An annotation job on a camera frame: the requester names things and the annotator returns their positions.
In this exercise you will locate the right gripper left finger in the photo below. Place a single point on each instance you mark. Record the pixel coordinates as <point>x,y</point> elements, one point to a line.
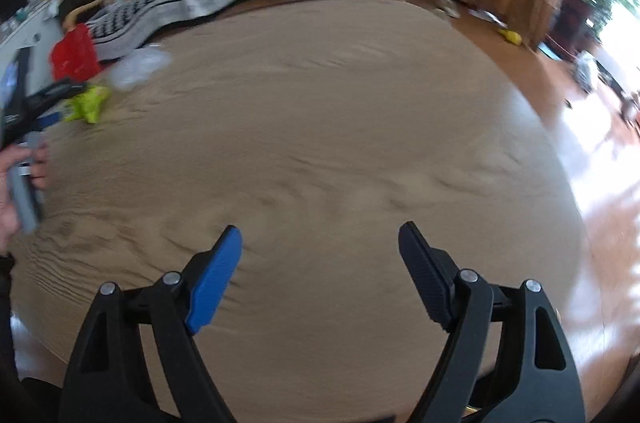
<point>207,276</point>

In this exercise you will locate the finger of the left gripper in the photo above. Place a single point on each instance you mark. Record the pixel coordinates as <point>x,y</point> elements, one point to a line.
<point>48,120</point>
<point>51,95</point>

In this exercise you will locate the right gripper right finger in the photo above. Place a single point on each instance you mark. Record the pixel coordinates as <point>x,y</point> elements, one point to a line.
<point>432,272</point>

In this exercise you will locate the green snack bag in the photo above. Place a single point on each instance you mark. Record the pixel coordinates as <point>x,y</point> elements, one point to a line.
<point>87,106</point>

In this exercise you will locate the clear plastic bag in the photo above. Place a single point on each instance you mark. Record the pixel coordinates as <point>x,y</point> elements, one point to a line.
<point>136,67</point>

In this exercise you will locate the person's left hand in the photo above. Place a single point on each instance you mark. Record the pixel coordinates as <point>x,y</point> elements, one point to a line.
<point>23,173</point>

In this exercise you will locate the red plastic child chair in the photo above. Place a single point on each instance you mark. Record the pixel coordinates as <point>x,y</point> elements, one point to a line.
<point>74,56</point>

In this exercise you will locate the white cabinet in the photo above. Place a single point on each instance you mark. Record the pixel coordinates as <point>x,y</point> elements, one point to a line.
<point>40,31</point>

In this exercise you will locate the black box beside sofa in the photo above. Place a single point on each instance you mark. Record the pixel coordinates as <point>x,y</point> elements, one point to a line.
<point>67,6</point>

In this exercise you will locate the yellow toy on floor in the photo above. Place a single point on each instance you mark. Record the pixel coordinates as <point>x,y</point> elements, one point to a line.
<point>511,36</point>

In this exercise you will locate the white plastic bag on floor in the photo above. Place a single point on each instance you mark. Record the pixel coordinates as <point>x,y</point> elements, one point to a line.
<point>586,71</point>

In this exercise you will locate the beige slipper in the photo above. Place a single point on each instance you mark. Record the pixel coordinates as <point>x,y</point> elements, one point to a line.
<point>446,9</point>

